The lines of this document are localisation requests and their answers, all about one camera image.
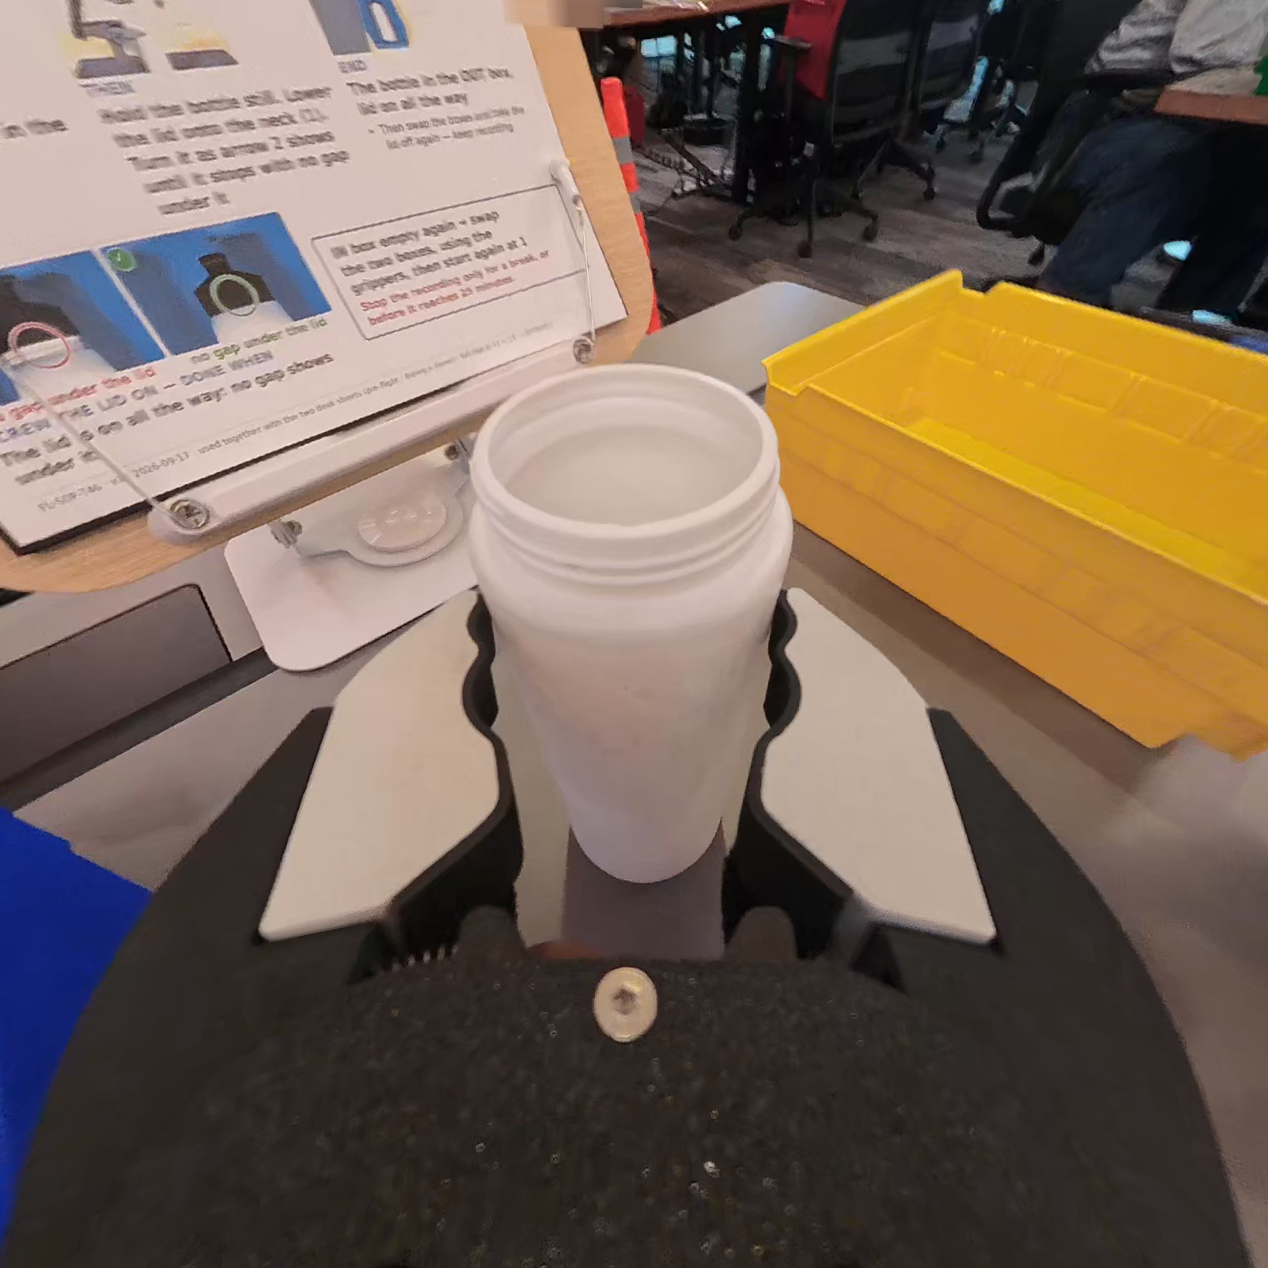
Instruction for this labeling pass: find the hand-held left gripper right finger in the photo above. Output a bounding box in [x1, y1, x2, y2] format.
[723, 589, 996, 968]

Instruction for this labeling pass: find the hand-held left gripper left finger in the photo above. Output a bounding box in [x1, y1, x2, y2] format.
[258, 592, 524, 960]

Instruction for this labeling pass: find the black office chair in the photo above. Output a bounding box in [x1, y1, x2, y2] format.
[727, 0, 937, 243]

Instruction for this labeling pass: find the yellow plastic bin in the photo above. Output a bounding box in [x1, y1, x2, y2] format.
[762, 269, 1268, 762]

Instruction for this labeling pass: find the red office chair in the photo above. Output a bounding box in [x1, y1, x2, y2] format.
[782, 0, 853, 101]

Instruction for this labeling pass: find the instruction sheet on stand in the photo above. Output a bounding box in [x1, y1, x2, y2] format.
[0, 0, 660, 675]

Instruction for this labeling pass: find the brown wooden table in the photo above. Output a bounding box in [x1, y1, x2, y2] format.
[584, 0, 794, 204]
[1153, 88, 1268, 125]

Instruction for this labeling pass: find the blue plastic bin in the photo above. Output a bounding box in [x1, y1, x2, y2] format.
[0, 808, 154, 1220]

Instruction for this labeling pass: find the orange traffic cone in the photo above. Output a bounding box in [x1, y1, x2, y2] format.
[599, 77, 663, 337]

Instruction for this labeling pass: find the printed instruction sheet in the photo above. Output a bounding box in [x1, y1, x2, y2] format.
[0, 0, 629, 551]

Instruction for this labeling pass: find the white plastic bottle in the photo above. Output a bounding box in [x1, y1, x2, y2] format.
[468, 364, 795, 885]

